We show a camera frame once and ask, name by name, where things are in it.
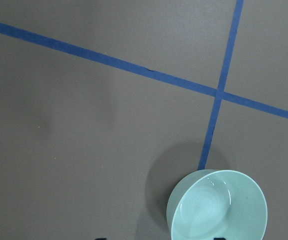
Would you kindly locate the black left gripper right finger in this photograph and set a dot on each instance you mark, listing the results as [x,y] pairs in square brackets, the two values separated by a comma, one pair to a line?
[219,238]

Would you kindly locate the mint green ceramic bowl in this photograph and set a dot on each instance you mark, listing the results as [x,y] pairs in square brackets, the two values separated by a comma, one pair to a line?
[208,204]

